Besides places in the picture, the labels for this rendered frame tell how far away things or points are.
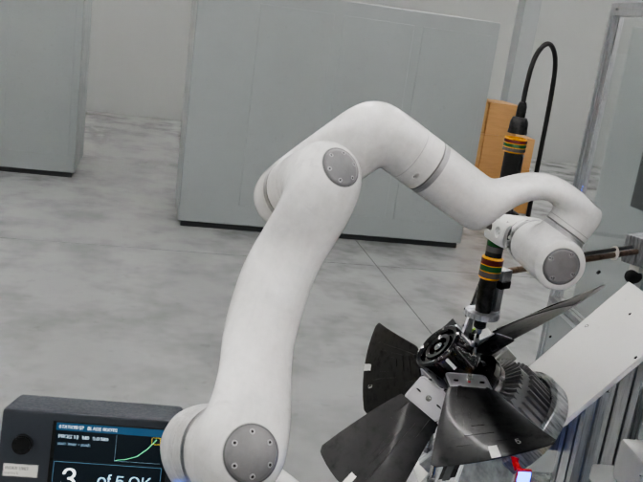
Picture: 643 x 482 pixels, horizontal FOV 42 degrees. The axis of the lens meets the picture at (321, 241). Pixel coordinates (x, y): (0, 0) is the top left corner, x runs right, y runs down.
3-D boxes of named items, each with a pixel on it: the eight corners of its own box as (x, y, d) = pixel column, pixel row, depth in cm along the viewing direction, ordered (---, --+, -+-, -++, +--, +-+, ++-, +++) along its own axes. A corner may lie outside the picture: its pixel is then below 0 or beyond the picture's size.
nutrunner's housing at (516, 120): (477, 322, 171) (521, 100, 160) (493, 329, 168) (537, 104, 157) (465, 325, 169) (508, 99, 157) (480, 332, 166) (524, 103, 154)
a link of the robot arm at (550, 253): (534, 208, 143) (500, 250, 145) (563, 227, 130) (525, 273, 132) (569, 234, 145) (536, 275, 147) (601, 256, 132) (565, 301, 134)
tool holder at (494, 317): (484, 307, 174) (493, 262, 172) (511, 318, 169) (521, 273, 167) (456, 312, 168) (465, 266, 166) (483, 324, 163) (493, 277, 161)
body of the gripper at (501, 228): (498, 257, 147) (480, 240, 158) (552, 263, 149) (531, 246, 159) (506, 217, 145) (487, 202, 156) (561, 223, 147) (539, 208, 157)
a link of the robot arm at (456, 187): (462, 101, 133) (593, 204, 143) (402, 181, 136) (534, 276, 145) (480, 110, 125) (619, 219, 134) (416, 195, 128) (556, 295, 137)
